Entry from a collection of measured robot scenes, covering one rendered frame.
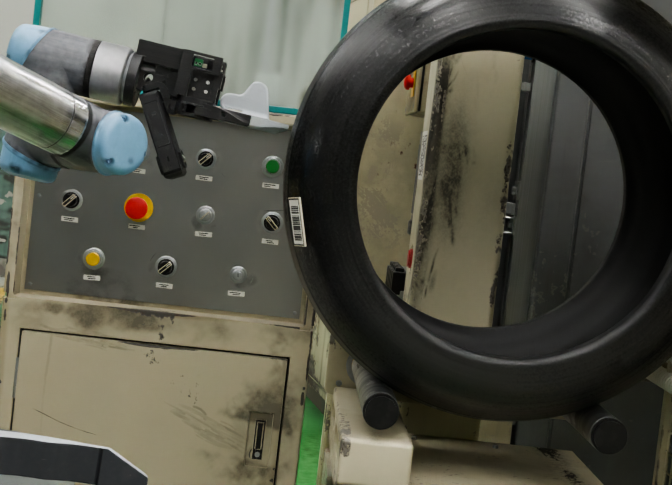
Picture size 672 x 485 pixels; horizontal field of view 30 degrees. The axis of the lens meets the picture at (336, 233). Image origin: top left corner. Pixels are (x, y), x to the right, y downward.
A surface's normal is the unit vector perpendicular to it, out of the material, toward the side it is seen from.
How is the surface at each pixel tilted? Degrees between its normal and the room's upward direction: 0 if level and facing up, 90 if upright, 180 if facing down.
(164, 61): 90
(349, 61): 68
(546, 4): 79
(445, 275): 90
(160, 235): 90
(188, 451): 90
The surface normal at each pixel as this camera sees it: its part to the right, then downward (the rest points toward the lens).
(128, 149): 0.75, 0.12
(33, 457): -0.03, -0.08
